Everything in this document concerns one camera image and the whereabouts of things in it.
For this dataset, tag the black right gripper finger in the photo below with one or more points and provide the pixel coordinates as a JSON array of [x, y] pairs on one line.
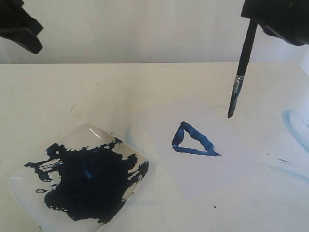
[[284, 19]]

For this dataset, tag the white square paint plate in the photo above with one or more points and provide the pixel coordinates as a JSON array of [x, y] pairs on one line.
[[79, 183]]

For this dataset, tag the black paintbrush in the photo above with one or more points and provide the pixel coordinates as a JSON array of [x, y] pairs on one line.
[[242, 66]]

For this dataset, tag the white paper sheet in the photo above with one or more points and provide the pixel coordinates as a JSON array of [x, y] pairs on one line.
[[199, 150]]

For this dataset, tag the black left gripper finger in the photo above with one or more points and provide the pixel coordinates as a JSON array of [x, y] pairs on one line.
[[18, 26]]

